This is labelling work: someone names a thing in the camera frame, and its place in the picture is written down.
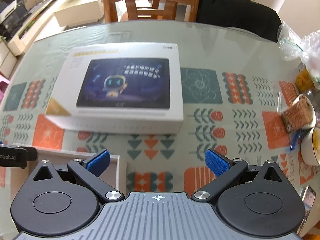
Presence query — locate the white tablet box lid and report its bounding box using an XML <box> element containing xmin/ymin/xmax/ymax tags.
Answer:
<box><xmin>45</xmin><ymin>42</ymin><xmax>184</xmax><ymax>134</ymax></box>

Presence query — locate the open white cardboard box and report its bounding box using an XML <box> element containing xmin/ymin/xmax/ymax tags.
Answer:
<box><xmin>0</xmin><ymin>142</ymin><xmax>128</xmax><ymax>196</ymax></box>

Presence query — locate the purple plastic stool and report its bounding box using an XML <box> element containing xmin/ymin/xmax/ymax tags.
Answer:
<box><xmin>0</xmin><ymin>75</ymin><xmax>10</xmax><ymax>101</ymax></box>

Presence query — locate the white ceramic bowl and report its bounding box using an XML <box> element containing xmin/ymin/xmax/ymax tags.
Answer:
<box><xmin>300</xmin><ymin>127</ymin><xmax>319</xmax><ymax>166</ymax></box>

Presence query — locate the patterned green tablecloth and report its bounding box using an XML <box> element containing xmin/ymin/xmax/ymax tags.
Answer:
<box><xmin>1</xmin><ymin>21</ymin><xmax>319</xmax><ymax>193</ymax></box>

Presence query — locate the white tv cabinet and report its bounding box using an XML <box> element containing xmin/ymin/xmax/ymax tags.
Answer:
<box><xmin>7</xmin><ymin>0</ymin><xmax>66</xmax><ymax>56</ymax></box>

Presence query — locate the clear plastic bag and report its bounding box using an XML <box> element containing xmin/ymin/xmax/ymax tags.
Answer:
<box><xmin>277</xmin><ymin>22</ymin><xmax>319</xmax><ymax>90</ymax></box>

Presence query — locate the white low coffee table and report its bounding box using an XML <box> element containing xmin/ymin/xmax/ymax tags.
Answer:
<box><xmin>54</xmin><ymin>0</ymin><xmax>104</xmax><ymax>27</ymax></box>

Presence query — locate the black jacket on chair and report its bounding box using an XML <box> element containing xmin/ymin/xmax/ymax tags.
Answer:
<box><xmin>196</xmin><ymin>0</ymin><xmax>281</xmax><ymax>42</ymax></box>

